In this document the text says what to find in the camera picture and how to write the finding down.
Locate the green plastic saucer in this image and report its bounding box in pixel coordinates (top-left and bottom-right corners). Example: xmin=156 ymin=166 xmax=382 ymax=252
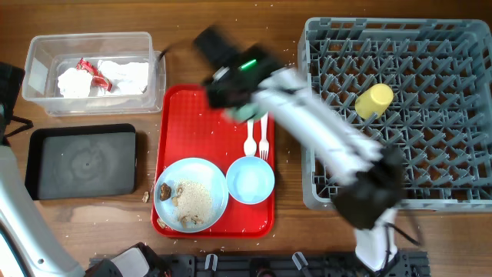
xmin=224 ymin=104 xmax=267 ymax=123

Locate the white plastic spoon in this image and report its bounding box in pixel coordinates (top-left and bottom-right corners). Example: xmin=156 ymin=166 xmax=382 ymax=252
xmin=243 ymin=119 xmax=257 ymax=156

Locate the white plastic fork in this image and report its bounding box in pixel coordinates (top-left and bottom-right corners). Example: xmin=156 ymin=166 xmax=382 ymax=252
xmin=259 ymin=112 xmax=269 ymax=160

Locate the light blue bowl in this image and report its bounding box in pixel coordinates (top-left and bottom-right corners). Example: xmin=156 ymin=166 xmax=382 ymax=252
xmin=226 ymin=156 xmax=275 ymax=205

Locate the white paper napkin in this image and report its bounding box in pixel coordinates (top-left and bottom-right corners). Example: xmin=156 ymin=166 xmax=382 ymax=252
xmin=58 ymin=68 xmax=92 ymax=98
xmin=89 ymin=60 xmax=149 ymax=97

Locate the light blue dinner plate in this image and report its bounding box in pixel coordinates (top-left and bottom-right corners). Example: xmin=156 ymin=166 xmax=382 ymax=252
xmin=154 ymin=158 xmax=229 ymax=234

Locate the yellow plastic cup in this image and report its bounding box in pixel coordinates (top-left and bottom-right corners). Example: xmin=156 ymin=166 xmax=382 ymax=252
xmin=354 ymin=83 xmax=394 ymax=119

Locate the red candy wrapper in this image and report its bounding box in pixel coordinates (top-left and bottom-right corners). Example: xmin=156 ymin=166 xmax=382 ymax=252
xmin=76 ymin=58 xmax=112 ymax=92

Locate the brown food scrap chunk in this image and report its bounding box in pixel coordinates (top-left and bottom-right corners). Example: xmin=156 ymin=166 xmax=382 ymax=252
xmin=159 ymin=182 xmax=172 ymax=201

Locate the pile of rice grains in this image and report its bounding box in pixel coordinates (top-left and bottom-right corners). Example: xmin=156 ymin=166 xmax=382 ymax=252
xmin=172 ymin=179 xmax=212 ymax=228

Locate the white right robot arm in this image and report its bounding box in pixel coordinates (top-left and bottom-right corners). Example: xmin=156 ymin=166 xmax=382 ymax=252
xmin=193 ymin=25 xmax=404 ymax=276

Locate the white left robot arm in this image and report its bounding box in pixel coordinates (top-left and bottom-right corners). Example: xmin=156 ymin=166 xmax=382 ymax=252
xmin=1 ymin=62 xmax=172 ymax=277

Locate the clear plastic waste bin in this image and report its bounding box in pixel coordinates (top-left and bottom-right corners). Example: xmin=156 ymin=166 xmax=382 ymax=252
xmin=22 ymin=32 xmax=166 ymax=116

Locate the black flat waste tray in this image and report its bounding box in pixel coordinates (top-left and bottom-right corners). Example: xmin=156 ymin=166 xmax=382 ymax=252
xmin=25 ymin=123 xmax=137 ymax=200

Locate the red plastic serving tray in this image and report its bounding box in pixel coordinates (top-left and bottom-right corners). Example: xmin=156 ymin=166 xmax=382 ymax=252
xmin=151 ymin=85 xmax=275 ymax=239

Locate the nut piece on table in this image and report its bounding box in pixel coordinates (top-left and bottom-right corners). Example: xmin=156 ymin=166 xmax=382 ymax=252
xmin=142 ymin=192 xmax=150 ymax=203

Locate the nut piece on tray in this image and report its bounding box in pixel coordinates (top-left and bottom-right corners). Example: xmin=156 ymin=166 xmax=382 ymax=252
xmin=157 ymin=218 xmax=166 ymax=229

